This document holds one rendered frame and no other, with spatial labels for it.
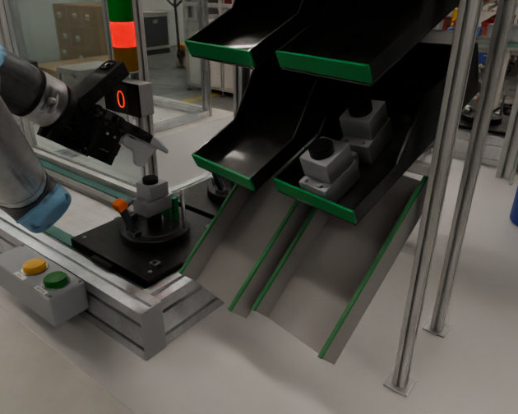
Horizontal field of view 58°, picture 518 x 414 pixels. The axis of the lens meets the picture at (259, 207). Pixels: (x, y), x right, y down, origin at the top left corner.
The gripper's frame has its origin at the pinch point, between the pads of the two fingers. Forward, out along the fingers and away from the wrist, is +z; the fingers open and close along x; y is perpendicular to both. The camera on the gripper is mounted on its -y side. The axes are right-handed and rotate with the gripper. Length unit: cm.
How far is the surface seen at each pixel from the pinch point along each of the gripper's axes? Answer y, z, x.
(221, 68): -180, 383, -354
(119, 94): -8.8, 4.2, -19.1
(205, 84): -47, 90, -82
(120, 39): -18.5, -2.1, -17.6
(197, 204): 7.2, 23.3, -2.6
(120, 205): 13.1, -1.2, 1.0
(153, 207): 11.2, 5.4, 2.3
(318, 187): 1.1, -11.2, 42.5
